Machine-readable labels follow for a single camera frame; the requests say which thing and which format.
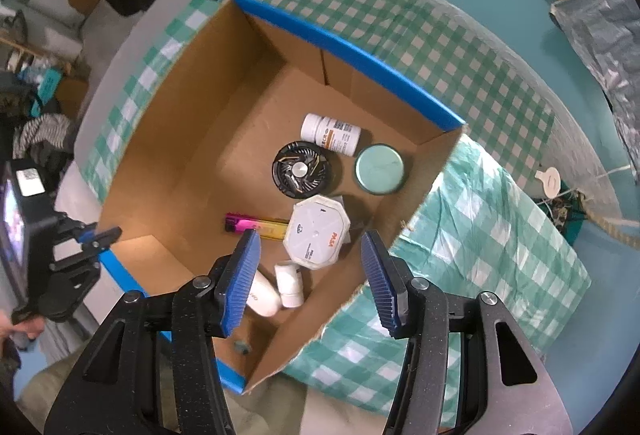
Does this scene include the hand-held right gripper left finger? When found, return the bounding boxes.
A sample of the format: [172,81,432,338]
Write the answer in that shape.
[44,229,263,435]

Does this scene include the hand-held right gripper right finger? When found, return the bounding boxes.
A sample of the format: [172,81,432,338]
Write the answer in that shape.
[360,230,573,435]

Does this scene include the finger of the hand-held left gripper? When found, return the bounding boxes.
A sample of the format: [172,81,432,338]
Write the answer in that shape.
[56,212,98,240]
[50,226,123,272]

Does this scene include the white oval case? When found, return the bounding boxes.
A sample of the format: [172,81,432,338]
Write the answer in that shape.
[245,272,281,317]

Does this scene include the small white bottle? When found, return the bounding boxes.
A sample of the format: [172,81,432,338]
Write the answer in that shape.
[274,261,304,308]

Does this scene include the pink and gold lighter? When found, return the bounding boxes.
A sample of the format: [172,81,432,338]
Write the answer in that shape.
[224,212,291,240]

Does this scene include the white octagonal box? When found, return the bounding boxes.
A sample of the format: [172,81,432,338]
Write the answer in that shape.
[282,196,351,271]

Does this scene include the teal round tin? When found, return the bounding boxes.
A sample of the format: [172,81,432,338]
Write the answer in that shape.
[354,144,407,195]

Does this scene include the black round fan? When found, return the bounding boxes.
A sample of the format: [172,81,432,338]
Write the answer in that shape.
[271,141,332,198]

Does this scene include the blue-edged cardboard box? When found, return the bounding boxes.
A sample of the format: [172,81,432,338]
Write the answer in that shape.
[97,0,468,396]

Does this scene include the white bottle with orange label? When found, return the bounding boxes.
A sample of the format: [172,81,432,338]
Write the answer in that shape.
[300,112,362,155]

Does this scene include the person's left hand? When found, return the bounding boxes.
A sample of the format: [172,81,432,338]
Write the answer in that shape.
[0,312,47,351]

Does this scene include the large-check green plastic tablecloth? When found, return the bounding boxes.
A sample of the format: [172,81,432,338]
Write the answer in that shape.
[75,0,593,418]

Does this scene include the striped cloth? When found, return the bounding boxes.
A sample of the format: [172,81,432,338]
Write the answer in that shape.
[12,112,76,166]

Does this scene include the brown cardboard carton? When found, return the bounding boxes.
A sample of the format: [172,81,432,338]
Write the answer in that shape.
[55,78,91,121]

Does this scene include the teal box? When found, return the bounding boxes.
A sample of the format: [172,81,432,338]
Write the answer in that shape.
[32,69,63,108]

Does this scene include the white round disc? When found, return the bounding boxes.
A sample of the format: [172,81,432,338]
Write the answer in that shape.
[534,165,563,198]

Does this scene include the grey plastic sheet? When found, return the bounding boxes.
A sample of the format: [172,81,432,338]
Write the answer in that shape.
[550,0,640,166]

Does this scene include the green circuit board with wires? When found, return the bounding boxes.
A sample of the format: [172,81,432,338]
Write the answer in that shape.
[532,192,588,246]

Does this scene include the beige rope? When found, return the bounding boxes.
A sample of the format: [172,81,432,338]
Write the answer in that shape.
[582,195,640,248]

